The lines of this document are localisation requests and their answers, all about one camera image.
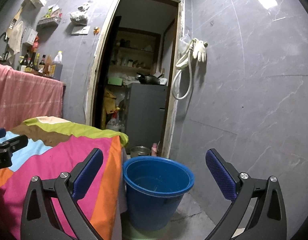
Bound multicolour patchwork tablecloth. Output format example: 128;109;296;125
0;116;129;239

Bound pink hanging cloth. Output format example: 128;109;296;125
0;64;64;131

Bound dark soy sauce bottle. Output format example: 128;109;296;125
38;55;46;73

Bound brown sauce bottle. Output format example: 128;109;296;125
43;55;52;75

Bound small steel pot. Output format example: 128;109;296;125
130;145;151;158

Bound blue plastic bucket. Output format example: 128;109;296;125
123;156;195;231

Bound beige hanging rag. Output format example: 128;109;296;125
6;6;23;63

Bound green box on shelf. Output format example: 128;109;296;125
108;77;123;86

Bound dark grey cabinet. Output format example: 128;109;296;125
125;83;167;153

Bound black wok on cabinet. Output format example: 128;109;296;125
136;72;161;85

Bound white rubber gloves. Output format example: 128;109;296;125
192;38;208;62

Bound grey wall box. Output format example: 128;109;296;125
21;27;37;46

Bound wooden door frame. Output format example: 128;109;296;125
85;0;185;158

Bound wall wire rack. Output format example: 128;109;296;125
37;17;61;28

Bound plastic bag on wall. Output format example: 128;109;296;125
70;3;90;26

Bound white hose loop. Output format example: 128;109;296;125
171;39;195;101

